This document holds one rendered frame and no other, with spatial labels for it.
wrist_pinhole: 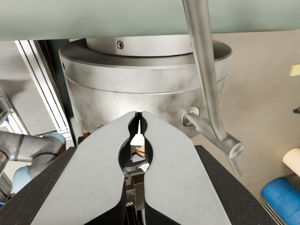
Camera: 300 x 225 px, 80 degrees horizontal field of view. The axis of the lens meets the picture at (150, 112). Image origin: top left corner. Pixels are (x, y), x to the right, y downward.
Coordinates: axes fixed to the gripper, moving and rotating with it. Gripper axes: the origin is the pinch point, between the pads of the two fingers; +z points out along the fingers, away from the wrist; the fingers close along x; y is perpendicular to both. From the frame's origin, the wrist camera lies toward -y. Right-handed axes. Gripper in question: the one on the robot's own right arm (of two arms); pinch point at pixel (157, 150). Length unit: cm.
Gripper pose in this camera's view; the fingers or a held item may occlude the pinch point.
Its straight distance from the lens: 51.9
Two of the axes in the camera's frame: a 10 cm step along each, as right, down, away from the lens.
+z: 9.6, -1.3, 2.3
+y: 0.0, 8.6, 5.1
